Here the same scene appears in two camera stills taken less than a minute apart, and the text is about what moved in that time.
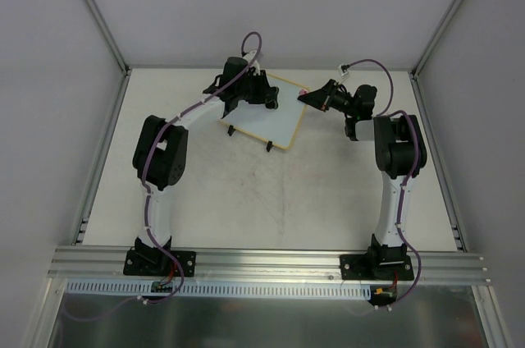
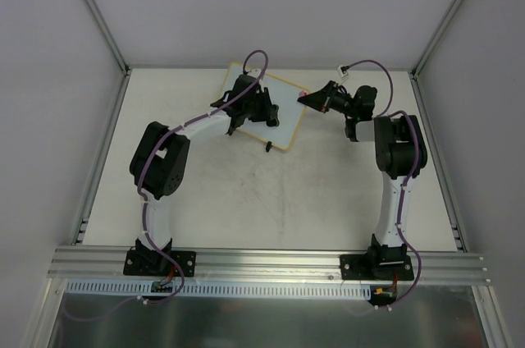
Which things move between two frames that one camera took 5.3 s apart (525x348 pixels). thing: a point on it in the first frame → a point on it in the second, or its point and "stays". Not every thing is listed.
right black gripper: [328, 97] stays
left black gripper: [262, 88] → [259, 106]
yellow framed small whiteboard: [279, 125] stays
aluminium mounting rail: [267, 263] stays
